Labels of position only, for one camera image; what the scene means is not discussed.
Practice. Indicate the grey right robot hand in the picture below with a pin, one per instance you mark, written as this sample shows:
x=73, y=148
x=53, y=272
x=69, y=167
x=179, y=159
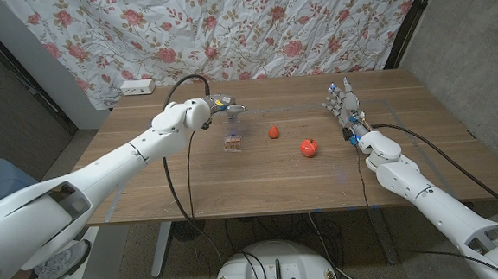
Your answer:
x=345, y=105

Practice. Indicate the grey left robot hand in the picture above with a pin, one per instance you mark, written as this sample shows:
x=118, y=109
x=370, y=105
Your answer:
x=227, y=105

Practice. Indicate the clear eyeshadow palette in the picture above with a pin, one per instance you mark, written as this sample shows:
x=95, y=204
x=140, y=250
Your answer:
x=233, y=144

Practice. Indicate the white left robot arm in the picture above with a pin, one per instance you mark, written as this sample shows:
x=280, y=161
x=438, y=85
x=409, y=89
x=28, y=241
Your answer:
x=103, y=170

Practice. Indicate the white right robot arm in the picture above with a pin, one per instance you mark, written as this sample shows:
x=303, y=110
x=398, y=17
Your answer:
x=435, y=206

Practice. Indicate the small red toy strawberry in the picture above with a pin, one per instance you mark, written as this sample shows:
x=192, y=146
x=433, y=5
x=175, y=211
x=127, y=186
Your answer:
x=273, y=133

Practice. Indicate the red toy tomato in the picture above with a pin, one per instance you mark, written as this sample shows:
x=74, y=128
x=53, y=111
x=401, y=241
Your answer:
x=308, y=149

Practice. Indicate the floral backdrop cloth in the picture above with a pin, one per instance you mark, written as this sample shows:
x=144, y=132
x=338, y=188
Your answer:
x=225, y=28

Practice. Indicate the white power strip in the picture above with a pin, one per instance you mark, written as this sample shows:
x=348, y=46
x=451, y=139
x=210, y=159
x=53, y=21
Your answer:
x=137, y=87

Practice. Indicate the black backdrop pole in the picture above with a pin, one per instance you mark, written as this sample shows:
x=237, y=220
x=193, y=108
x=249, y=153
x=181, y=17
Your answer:
x=410, y=21

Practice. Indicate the black round floor fan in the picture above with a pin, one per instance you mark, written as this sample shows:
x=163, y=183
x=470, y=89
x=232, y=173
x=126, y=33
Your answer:
x=188, y=230

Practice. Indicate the white table leg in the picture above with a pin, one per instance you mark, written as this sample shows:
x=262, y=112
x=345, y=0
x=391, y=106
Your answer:
x=160, y=253
x=385, y=239

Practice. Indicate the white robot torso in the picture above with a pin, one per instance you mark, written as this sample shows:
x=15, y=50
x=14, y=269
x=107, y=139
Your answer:
x=278, y=259

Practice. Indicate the grey sneaker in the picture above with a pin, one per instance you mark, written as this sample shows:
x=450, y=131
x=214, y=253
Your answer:
x=57, y=266

